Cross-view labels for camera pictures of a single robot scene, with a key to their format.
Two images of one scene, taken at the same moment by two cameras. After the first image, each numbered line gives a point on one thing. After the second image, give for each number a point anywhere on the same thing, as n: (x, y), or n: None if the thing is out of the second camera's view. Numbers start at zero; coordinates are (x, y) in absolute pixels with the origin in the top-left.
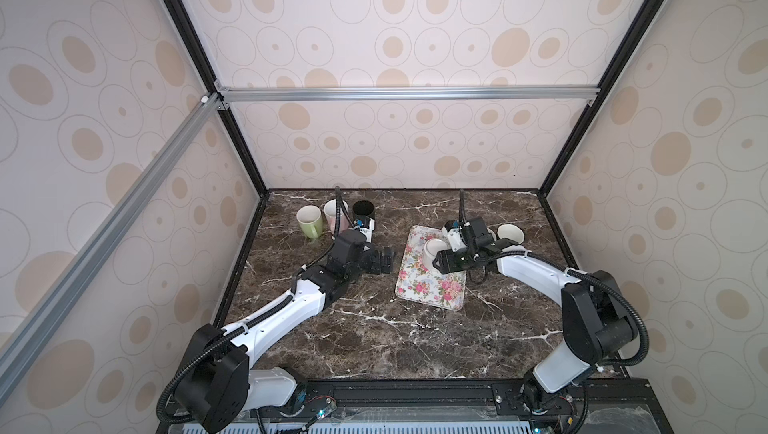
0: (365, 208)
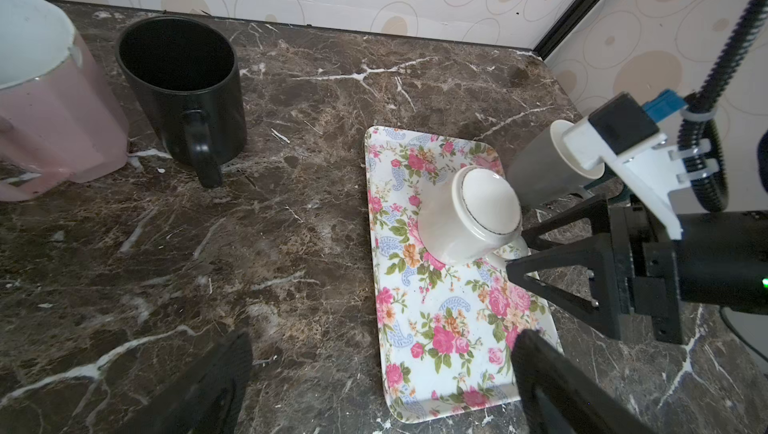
0: (187, 75)
